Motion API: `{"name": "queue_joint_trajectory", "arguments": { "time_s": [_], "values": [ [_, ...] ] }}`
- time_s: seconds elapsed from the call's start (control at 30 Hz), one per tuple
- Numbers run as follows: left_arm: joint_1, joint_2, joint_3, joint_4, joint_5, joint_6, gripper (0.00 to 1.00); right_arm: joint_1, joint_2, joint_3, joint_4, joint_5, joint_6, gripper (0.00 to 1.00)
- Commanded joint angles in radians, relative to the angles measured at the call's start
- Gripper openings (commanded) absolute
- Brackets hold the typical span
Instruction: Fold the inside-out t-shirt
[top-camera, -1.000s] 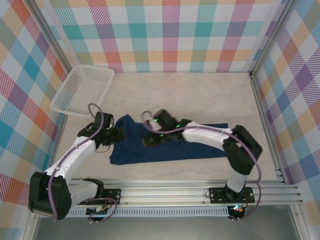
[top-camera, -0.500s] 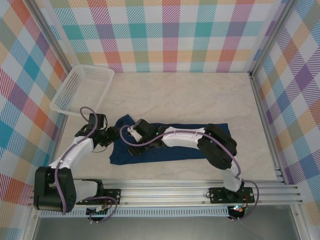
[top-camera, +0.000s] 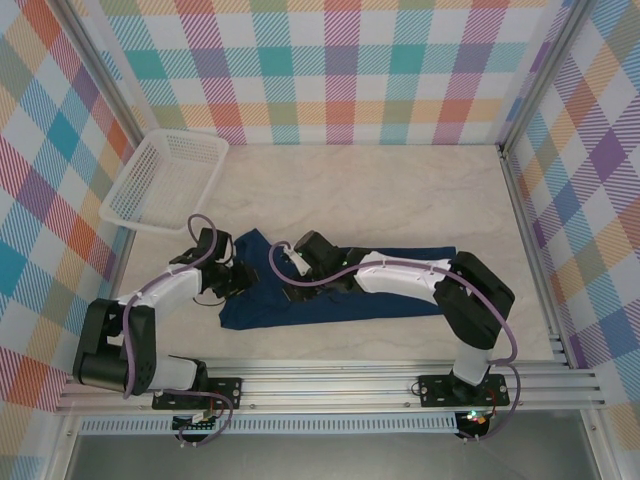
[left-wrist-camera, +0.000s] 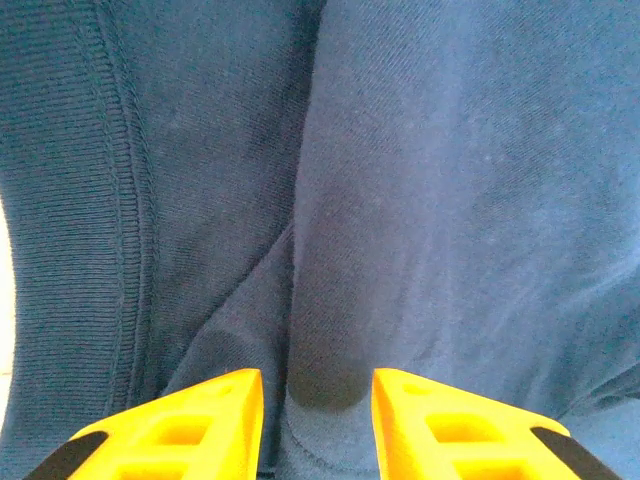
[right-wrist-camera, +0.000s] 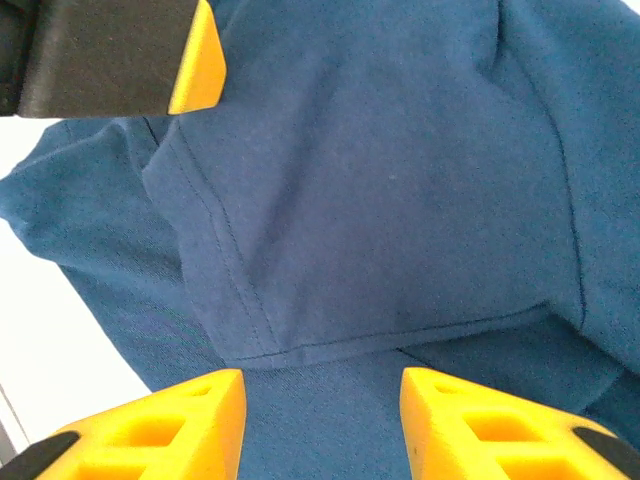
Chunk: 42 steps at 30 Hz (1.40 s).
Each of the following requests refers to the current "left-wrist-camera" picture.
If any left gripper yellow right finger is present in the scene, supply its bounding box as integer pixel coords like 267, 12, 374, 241
370, 368, 624, 480

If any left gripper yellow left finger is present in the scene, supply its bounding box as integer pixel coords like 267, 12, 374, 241
23, 368, 265, 480

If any navy blue printed t-shirt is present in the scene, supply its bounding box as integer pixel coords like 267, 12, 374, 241
0, 0, 640, 480

